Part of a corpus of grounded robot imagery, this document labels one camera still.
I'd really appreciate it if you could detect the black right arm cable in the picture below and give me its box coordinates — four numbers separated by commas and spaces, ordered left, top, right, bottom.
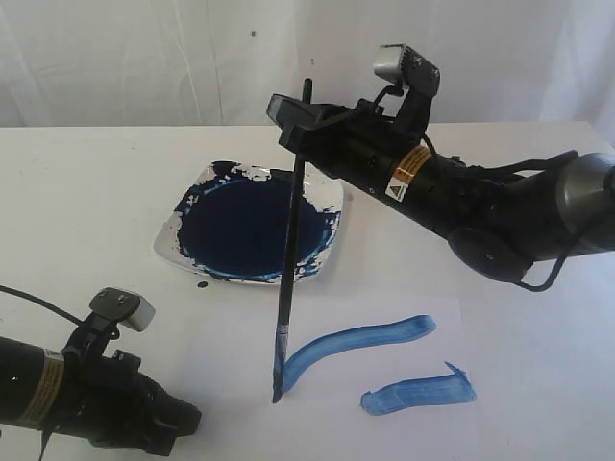
518, 249, 571, 292

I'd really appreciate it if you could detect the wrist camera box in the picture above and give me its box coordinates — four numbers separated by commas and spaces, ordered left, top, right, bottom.
373, 43, 440, 98
89, 287, 156, 332

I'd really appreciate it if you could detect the black left camera cable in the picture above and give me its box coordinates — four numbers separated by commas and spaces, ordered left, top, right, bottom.
0, 283, 87, 326

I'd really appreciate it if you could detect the black paintbrush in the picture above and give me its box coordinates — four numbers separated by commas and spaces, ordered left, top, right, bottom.
272, 154, 305, 404

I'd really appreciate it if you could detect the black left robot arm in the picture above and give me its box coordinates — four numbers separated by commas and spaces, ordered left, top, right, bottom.
1, 338, 202, 456

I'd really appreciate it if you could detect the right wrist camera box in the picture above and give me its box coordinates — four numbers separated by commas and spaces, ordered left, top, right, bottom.
373, 43, 440, 98

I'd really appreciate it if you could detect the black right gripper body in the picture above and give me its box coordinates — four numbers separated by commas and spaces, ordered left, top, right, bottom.
302, 99, 419, 200

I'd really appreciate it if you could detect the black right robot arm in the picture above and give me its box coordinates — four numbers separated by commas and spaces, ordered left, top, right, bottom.
267, 94, 614, 286

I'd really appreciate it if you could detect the white paper sheet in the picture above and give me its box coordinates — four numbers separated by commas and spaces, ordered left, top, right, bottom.
177, 296, 479, 460

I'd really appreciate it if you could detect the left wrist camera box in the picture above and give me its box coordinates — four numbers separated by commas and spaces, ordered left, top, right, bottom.
89, 287, 156, 332

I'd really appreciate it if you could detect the white plate with blue paint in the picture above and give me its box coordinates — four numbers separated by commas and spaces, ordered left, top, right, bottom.
153, 160, 344, 284

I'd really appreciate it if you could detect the white backdrop curtain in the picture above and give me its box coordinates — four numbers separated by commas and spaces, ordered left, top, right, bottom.
1, 1, 614, 137

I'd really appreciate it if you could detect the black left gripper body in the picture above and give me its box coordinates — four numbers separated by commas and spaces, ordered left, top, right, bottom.
52, 353, 163, 454

